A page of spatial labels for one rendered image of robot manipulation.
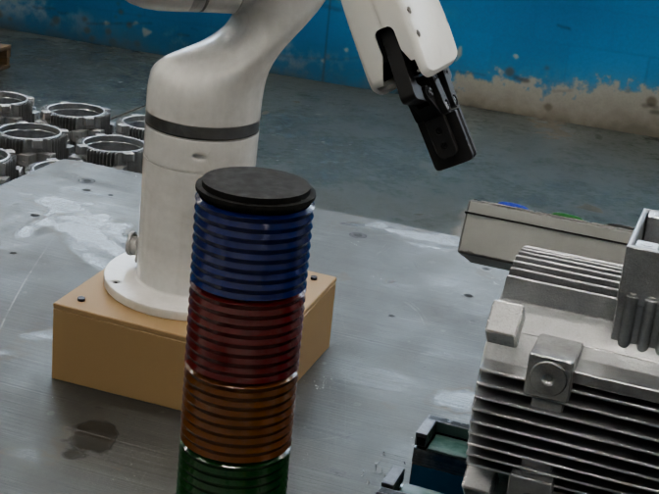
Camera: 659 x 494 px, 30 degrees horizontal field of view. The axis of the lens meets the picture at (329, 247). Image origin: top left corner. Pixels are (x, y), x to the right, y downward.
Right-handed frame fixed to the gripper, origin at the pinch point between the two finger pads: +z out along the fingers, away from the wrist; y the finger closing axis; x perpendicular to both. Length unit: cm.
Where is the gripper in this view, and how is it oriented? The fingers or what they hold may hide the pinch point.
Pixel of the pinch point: (447, 139)
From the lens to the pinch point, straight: 95.8
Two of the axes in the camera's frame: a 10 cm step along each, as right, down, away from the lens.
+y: -3.3, 2.8, -9.0
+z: 3.8, 9.1, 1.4
